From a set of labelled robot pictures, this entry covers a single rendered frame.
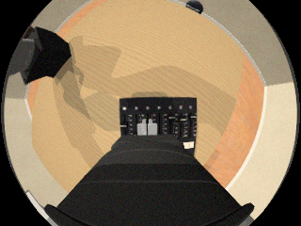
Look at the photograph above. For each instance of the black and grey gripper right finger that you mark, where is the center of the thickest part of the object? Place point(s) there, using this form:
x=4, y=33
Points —
x=152, y=127

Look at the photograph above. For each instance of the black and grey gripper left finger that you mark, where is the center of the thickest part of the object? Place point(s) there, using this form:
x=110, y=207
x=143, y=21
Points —
x=142, y=128

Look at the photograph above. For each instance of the black lighting desk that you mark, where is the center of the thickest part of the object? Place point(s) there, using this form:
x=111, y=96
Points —
x=173, y=115

